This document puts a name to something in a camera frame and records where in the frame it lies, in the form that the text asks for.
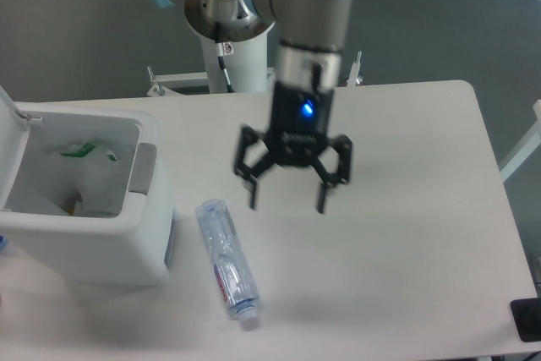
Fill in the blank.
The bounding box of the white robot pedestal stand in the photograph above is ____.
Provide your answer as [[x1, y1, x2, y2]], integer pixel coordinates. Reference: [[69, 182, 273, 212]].
[[145, 26, 365, 98]]

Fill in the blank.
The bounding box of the trash inside the can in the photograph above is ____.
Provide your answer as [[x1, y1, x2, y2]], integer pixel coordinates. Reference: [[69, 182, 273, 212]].
[[63, 194, 84, 216]]

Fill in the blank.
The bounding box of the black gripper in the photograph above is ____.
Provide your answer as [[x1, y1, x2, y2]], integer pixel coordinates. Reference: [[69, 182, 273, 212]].
[[232, 63, 353, 214]]

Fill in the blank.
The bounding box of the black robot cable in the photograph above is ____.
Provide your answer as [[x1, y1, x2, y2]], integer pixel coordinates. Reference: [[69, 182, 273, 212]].
[[201, 0, 236, 94]]

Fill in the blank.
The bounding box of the white plastic bag wrapper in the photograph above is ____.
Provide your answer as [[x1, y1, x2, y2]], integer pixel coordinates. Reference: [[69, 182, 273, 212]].
[[48, 139, 134, 217]]

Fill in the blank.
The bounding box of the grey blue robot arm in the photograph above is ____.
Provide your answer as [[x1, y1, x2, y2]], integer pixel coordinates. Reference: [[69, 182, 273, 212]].
[[158, 0, 353, 211]]

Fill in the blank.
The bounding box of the clear plastic water bottle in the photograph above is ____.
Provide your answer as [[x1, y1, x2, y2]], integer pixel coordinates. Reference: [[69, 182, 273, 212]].
[[195, 199, 260, 331]]

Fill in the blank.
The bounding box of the blue object at left edge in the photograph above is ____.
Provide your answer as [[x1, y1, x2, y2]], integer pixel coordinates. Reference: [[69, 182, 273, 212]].
[[0, 236, 8, 251]]

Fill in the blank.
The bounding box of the white frame at right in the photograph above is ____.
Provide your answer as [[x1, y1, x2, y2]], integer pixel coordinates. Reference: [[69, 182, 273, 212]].
[[499, 100, 540, 182]]

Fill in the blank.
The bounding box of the white trash can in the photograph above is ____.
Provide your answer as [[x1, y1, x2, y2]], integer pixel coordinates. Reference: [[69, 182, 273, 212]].
[[1, 93, 174, 286]]

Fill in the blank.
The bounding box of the black device at table edge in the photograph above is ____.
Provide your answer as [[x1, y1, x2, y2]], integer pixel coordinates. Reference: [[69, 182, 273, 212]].
[[510, 298, 540, 342]]

